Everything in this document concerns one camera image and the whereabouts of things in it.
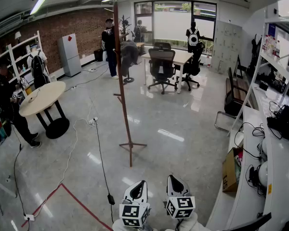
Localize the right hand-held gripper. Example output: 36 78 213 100
165 175 196 219

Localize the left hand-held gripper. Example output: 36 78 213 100
119 180 151 229

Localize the brown wooden coat rack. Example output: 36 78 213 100
112 1 148 167

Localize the grey cap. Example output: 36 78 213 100
120 39 140 77

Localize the person's right forearm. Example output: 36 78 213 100
165 212 206 231

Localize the black metal coat stand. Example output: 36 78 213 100
118 14 135 84

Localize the clothes rack with garments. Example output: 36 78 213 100
248 34 263 76

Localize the brown cardboard box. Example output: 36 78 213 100
222 147 244 193

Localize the red floor tape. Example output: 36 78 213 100
21 183 114 231

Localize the white helmet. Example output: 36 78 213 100
257 161 269 188

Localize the white workbench shelf unit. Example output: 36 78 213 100
206 15 289 231

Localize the black cantilever chair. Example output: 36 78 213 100
214 67 250 132

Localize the black mesh office chair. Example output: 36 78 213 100
147 42 179 95

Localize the round beige table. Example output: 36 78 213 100
18 81 70 140

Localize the rectangular wooden office table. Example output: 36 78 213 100
141 49 195 94

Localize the low wooden bench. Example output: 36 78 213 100
134 41 145 55

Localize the grey locker cabinet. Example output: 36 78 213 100
210 20 243 76

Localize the white backpack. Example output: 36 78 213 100
188 28 199 46

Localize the silver refrigerator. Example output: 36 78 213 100
57 33 82 77

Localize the large black-framed window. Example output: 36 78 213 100
134 0 218 51

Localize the white open shelving unit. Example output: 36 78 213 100
0 30 50 120

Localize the black power cable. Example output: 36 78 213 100
94 120 117 226
13 124 31 231

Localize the white power cable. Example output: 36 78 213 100
26 90 100 220

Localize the black cable bundle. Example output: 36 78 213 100
266 101 289 140

